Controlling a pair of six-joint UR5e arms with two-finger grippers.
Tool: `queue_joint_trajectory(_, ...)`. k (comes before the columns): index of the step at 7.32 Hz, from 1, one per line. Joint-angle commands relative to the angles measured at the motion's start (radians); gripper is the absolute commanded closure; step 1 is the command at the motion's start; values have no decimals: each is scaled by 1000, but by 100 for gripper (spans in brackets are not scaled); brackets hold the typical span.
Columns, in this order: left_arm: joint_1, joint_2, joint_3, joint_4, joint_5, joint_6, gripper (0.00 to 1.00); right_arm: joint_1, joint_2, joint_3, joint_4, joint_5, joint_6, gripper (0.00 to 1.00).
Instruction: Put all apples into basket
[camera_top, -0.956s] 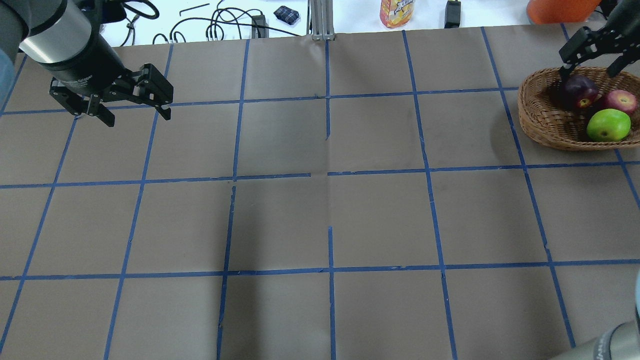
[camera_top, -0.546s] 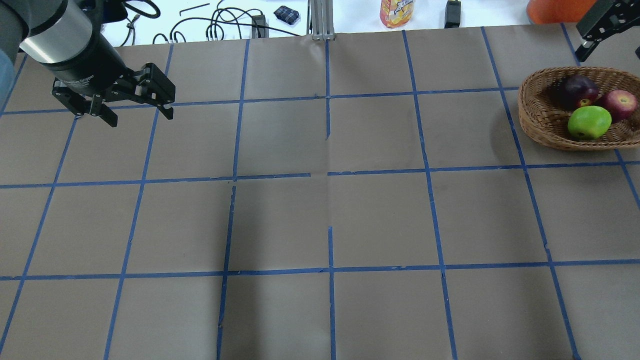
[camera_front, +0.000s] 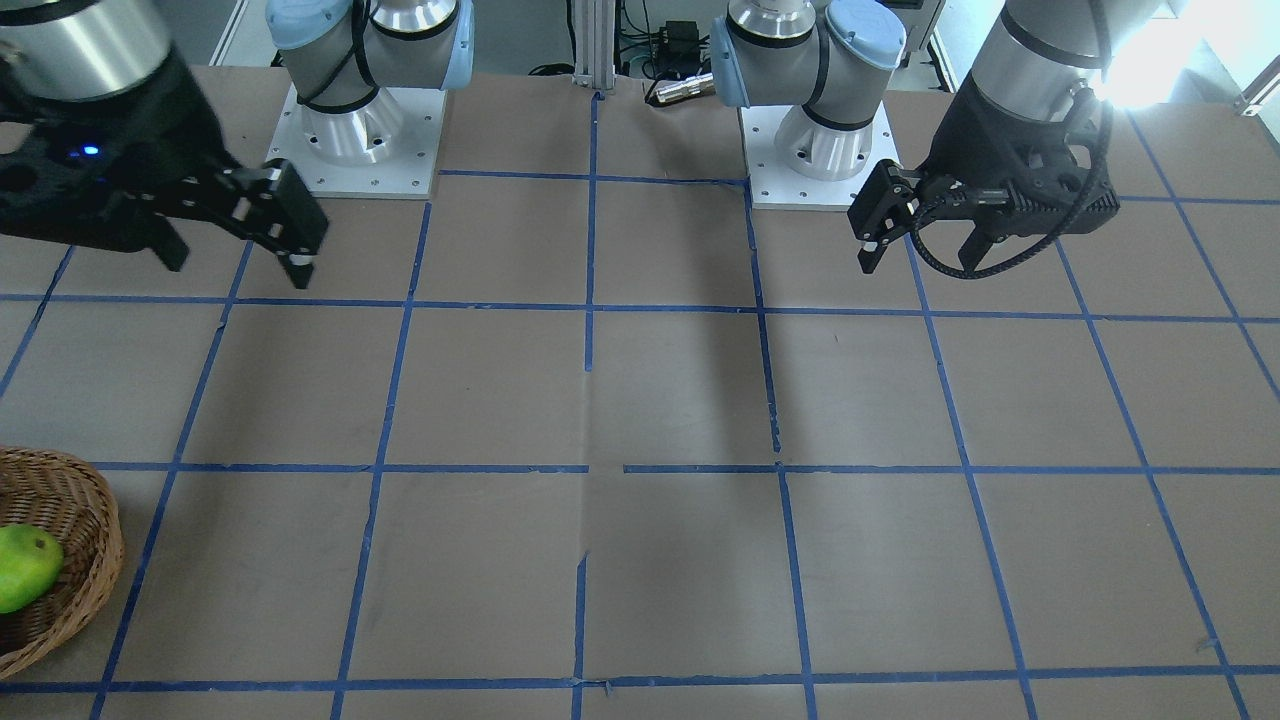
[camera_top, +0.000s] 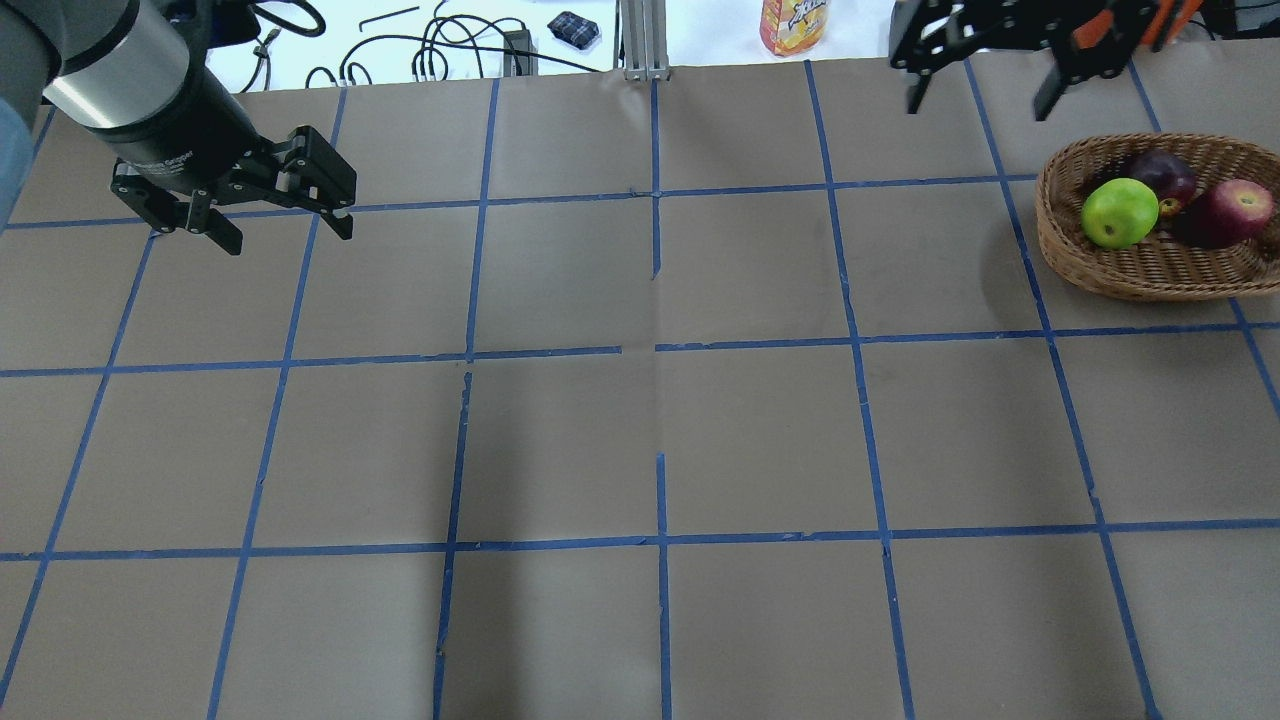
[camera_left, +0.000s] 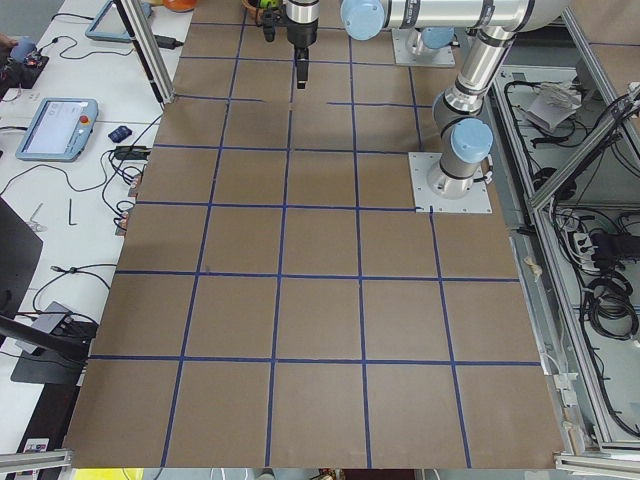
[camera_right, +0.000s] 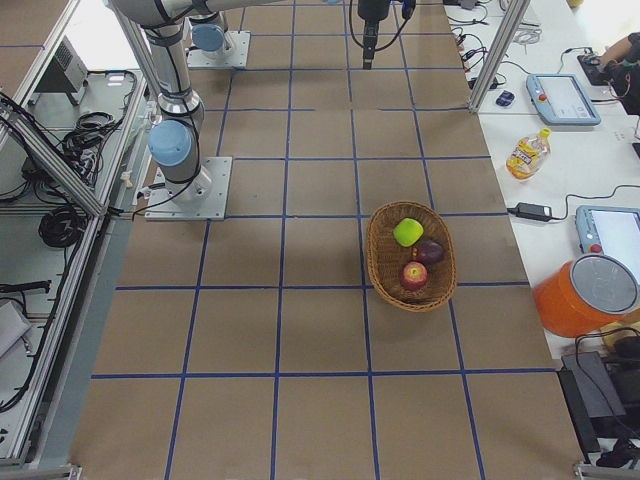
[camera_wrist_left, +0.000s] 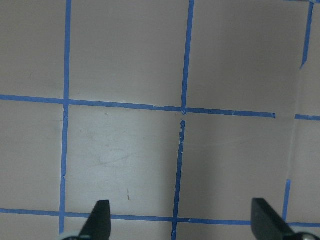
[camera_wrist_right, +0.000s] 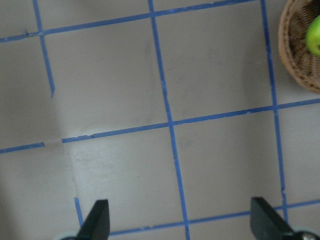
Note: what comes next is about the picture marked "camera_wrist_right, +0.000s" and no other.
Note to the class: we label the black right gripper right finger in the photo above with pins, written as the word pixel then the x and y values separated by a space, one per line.
pixel 266 223

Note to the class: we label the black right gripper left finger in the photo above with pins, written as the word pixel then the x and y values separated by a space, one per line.
pixel 97 224

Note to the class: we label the green apple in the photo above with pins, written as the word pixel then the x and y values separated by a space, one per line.
pixel 312 37

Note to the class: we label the woven wicker basket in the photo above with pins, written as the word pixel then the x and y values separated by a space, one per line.
pixel 294 21

